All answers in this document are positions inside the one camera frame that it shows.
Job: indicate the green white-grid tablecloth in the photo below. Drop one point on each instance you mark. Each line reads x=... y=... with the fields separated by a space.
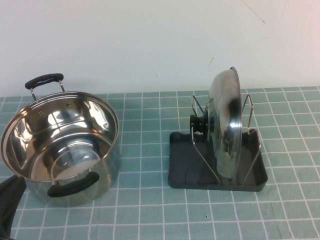
x=150 y=212

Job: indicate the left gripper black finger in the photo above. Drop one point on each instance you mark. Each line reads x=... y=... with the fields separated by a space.
x=11 y=197

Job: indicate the steel pot lid black knob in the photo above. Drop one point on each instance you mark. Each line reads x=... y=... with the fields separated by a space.
x=225 y=120

